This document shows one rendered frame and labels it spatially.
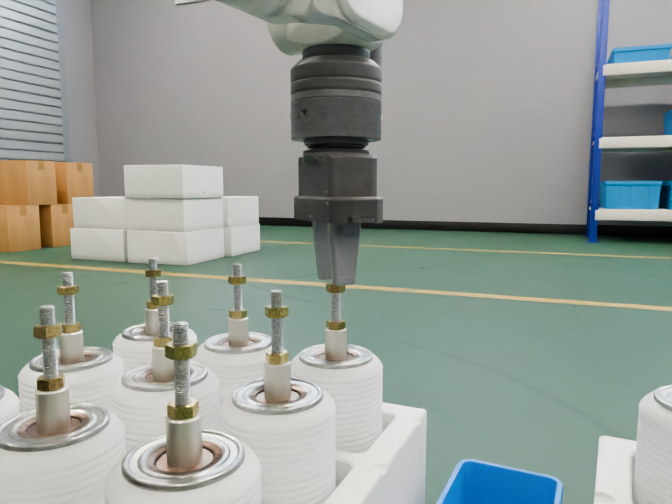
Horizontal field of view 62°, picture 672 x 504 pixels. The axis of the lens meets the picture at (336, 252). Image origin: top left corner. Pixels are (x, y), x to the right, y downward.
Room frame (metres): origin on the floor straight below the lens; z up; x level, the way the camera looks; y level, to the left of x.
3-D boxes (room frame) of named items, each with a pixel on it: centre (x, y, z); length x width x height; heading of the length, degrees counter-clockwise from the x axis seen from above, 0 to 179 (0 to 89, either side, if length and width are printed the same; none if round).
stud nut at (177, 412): (0.34, 0.10, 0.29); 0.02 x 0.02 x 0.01; 82
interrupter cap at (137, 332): (0.65, 0.22, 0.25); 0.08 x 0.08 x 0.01
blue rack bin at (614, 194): (4.41, -2.30, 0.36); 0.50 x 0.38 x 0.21; 159
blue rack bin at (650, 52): (4.39, -2.29, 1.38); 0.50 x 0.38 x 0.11; 159
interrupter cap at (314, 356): (0.55, 0.00, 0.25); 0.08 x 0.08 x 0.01
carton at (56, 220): (4.05, 2.08, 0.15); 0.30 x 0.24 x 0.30; 69
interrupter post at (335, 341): (0.55, 0.00, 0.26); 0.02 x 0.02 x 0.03
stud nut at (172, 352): (0.34, 0.10, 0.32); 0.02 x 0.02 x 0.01; 82
